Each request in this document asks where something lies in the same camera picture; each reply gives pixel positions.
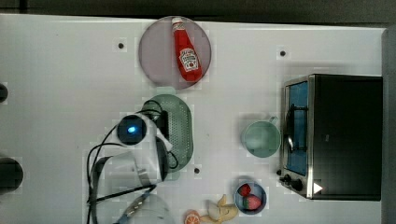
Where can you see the black toaster oven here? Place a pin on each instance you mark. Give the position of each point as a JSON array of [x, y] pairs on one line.
[[332, 129]]

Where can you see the pink strawberry toy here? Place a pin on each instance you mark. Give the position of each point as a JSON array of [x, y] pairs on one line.
[[252, 202]]

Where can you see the red strawberry toy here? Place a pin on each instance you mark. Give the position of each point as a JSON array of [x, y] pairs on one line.
[[244, 190]]

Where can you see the red ketchup bottle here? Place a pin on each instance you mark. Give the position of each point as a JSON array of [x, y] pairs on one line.
[[188, 61]]

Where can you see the mint green cup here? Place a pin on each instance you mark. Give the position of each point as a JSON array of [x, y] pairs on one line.
[[262, 138]]

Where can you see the black cylinder container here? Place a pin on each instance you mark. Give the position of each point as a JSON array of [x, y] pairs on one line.
[[11, 175]]

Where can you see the small blue bowl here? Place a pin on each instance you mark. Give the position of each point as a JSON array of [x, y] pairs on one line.
[[256, 190]]

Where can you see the mint green strainer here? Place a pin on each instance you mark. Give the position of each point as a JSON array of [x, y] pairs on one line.
[[173, 117]]

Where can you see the grey round plate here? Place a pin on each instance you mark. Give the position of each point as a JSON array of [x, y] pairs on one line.
[[157, 52]]

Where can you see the black camera mount cylinder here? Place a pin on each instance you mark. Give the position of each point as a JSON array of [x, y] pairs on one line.
[[3, 93]]

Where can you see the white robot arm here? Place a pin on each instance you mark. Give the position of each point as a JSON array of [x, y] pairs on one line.
[[139, 168]]

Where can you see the orange slice toy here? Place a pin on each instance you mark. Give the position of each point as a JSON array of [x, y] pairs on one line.
[[192, 217]]

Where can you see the peeled banana toy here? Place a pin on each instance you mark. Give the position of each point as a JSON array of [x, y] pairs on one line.
[[220, 212]]

